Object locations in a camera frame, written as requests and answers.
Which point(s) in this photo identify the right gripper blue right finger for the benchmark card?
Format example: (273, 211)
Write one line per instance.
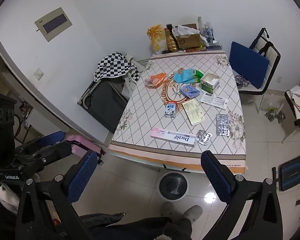
(224, 182)

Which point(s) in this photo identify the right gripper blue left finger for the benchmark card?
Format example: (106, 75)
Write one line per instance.
(70, 188)

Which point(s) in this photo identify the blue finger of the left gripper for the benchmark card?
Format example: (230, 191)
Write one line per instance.
(50, 137)
(52, 152)

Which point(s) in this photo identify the small silver blister pack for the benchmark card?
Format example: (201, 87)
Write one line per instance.
(203, 137)

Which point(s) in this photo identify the large silver blister pack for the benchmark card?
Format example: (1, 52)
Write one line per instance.
(222, 125)

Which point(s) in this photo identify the Doctor toothpaste box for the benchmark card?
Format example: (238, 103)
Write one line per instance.
(174, 137)

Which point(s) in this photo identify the white medicine leaflet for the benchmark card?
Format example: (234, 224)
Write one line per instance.
(214, 100)

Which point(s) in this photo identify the blue white milk carton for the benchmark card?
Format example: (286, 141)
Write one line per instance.
(170, 109)

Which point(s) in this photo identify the blue plastic snack wrapper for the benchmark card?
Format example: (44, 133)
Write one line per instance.
(189, 91)

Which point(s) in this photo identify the green white box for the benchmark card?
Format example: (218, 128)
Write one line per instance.
(209, 82)

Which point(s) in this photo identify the green cyan snack bag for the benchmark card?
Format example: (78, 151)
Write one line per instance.
(188, 76)

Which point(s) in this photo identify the orange snack bag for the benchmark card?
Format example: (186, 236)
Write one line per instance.
(155, 81)

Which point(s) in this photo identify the white round trash bin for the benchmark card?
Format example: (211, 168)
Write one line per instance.
(173, 186)

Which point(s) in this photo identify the pink suitcase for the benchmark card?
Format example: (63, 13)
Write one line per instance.
(80, 146)

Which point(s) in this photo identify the right grey slipper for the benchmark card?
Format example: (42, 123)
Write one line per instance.
(193, 213)

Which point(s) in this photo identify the grey slipper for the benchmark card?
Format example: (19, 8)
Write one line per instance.
(193, 213)
(167, 209)

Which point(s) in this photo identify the person legs dark trousers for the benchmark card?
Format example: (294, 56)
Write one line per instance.
(104, 226)

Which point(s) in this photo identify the dark folding chair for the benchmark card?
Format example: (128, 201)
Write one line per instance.
(104, 101)

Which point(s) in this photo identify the left grey slipper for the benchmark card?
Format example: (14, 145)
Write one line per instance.
(167, 209)

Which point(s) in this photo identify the black blue exercise board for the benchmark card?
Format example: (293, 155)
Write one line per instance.
(287, 175)

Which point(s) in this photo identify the metal dumbbell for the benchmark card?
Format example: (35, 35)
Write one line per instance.
(274, 113)

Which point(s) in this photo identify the patterned diamond tablecloth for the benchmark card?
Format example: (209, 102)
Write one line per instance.
(146, 107)

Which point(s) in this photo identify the checkered black white cloth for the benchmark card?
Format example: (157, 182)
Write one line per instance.
(116, 65)

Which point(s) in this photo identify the brown cardboard box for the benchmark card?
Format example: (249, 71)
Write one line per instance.
(187, 36)

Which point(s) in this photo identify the yellow snack bag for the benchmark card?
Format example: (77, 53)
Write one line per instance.
(157, 37)

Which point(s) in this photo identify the golden bottle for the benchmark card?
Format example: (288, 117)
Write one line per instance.
(170, 39)

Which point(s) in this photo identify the clear plastic water bottle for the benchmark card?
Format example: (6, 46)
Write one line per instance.
(209, 33)

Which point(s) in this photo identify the wall switch plate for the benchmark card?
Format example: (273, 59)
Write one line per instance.
(38, 74)

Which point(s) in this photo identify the wall electrical panel box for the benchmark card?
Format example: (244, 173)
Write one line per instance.
(53, 23)

